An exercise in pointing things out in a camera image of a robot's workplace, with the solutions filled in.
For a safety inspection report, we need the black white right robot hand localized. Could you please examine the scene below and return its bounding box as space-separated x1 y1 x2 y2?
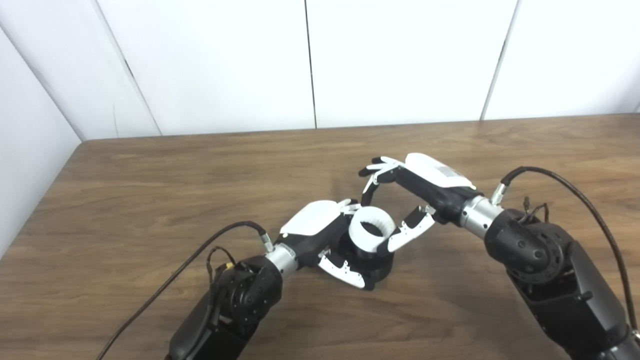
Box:
358 153 506 253

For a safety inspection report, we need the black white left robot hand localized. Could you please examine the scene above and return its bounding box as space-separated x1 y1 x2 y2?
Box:
265 199 376 291

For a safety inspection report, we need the white plastic ring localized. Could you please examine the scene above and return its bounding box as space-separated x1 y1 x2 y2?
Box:
348 206 395 253

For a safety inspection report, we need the round black plastic part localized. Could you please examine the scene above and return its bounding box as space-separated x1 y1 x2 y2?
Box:
337 227 396 288

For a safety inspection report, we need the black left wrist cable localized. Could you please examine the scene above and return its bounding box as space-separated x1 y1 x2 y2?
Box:
95 221 276 360

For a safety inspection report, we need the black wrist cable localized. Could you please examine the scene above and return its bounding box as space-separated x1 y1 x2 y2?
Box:
490 166 640 331
95 221 276 360

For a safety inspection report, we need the thin right arm wire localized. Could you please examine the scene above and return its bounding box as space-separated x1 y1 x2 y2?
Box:
517 197 551 224

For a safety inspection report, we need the thin arm wire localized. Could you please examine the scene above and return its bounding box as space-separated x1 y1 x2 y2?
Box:
206 246 237 287
517 197 551 224

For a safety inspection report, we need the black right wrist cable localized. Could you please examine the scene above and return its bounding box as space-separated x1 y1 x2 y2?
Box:
490 166 640 331

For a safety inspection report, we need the thin left arm wire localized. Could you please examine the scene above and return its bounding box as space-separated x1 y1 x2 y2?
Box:
206 246 237 287

